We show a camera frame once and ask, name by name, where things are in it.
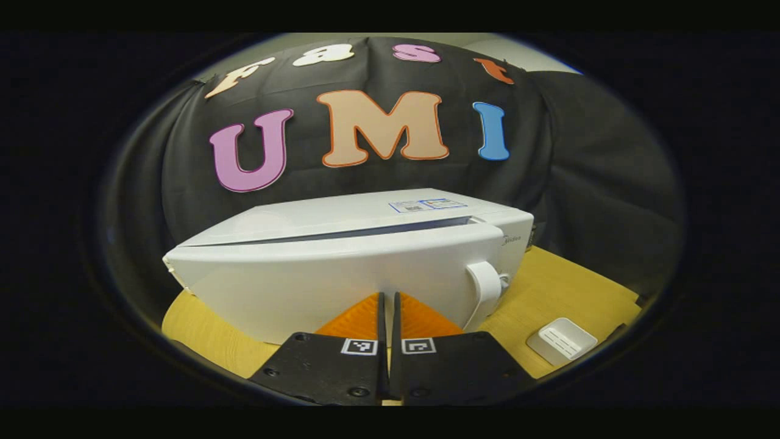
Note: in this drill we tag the white rectangular tray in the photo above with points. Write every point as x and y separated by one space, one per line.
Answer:
560 341

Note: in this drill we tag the black backdrop cloth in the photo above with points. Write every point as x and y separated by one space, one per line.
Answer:
579 183

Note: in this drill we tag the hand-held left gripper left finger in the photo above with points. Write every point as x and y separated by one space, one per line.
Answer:
317 366

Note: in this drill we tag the white microwave oven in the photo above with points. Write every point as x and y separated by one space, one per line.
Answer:
304 274

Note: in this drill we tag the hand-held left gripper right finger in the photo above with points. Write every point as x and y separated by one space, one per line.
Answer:
457 366

